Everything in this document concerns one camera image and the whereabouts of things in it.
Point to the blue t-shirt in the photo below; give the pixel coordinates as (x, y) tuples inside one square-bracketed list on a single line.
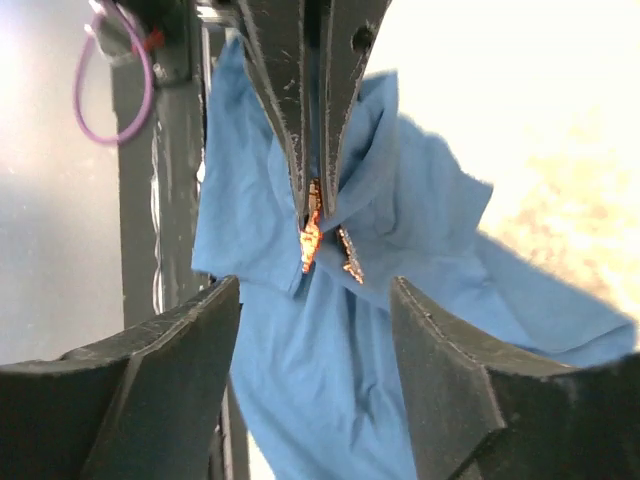
[(314, 368)]

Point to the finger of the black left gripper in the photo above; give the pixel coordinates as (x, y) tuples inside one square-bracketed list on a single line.
[(348, 31), (278, 60)]

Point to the orange leaf brooch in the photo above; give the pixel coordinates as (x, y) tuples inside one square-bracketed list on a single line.
[(311, 236)]

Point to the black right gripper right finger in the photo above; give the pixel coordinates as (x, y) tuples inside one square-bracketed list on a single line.
[(479, 408)]

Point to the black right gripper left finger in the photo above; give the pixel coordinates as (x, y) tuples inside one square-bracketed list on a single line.
[(142, 404)]

